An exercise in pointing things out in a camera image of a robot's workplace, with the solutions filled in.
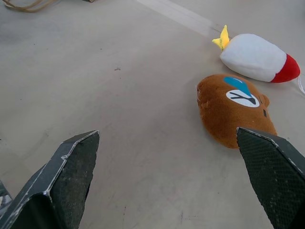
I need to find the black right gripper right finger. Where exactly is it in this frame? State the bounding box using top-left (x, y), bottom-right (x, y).
top-left (236, 127), bottom-right (305, 229)

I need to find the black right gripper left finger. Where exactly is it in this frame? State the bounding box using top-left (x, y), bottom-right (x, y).
top-left (0, 130), bottom-right (100, 229)

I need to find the brown plush toy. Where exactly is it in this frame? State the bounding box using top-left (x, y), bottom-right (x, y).
top-left (195, 73), bottom-right (278, 149)

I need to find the white red rocket plush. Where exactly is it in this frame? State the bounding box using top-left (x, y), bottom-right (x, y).
top-left (212, 24), bottom-right (305, 94)

